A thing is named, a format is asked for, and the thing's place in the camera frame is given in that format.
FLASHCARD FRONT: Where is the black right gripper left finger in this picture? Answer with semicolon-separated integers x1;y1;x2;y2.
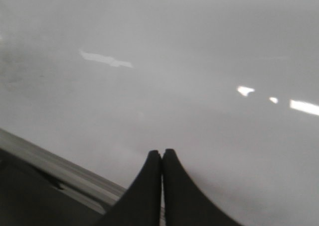
96;150;161;226

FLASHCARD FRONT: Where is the white whiteboard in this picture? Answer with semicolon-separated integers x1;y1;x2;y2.
0;0;319;226

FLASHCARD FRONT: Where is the grey cabinet below whiteboard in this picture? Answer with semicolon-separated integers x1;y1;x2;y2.
0;150;102;226

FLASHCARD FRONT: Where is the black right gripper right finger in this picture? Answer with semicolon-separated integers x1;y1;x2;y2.
162;149;240;226

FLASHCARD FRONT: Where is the aluminium whiteboard frame rail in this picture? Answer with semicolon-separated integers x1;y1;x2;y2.
0;129;125;215

